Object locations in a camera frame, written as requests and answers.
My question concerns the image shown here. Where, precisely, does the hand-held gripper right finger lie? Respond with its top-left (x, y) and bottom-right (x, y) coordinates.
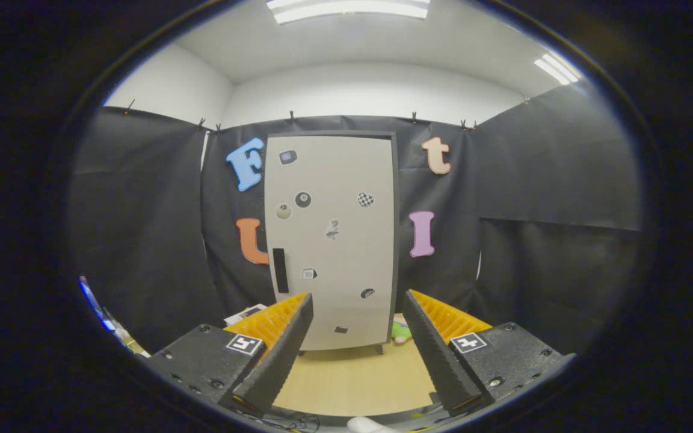
top-left (402, 289), bottom-right (577, 417)

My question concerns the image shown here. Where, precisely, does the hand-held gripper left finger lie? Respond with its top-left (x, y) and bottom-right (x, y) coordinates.
top-left (142, 292), bottom-right (315, 417)

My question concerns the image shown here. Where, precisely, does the black door handle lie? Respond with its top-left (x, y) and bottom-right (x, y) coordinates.
top-left (272, 248), bottom-right (289, 294)

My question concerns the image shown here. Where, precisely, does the white shoe cabinet door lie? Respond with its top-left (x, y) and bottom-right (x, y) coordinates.
top-left (265, 136), bottom-right (395, 351)

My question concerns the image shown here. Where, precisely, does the dark grey shoe cabinet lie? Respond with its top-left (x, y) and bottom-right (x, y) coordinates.
top-left (262, 130), bottom-right (399, 357)

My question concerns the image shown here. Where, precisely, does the white book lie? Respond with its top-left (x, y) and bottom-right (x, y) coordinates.
top-left (224, 304), bottom-right (269, 327)

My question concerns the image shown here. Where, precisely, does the black backdrop cloth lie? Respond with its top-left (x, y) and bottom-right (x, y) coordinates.
top-left (70, 81), bottom-right (645, 355)

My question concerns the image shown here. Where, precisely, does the long ceiling light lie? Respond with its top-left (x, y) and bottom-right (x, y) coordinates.
top-left (265, 0), bottom-right (431, 25)
top-left (533, 53), bottom-right (580, 86)

